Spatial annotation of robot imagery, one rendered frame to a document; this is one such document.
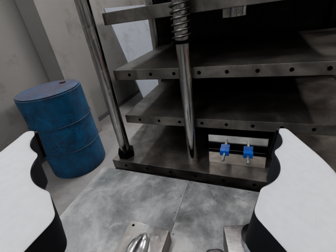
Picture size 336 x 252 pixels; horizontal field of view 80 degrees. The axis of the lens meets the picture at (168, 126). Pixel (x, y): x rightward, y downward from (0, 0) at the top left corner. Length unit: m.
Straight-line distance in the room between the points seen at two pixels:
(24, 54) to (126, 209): 2.42
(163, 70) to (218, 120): 0.34
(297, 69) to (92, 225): 0.99
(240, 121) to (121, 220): 0.66
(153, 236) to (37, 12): 2.55
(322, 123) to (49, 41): 2.65
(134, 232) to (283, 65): 0.80
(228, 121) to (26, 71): 2.51
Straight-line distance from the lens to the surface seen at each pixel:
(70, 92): 2.23
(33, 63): 3.04
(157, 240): 0.76
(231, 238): 0.71
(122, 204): 0.98
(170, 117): 1.04
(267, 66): 0.88
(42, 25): 2.84
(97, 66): 1.03
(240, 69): 0.88
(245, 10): 1.13
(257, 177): 1.06
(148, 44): 4.14
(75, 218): 1.03
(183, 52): 0.85
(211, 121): 0.99
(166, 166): 1.12
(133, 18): 1.00
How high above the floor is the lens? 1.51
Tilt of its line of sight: 30 degrees down
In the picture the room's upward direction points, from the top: 9 degrees counter-clockwise
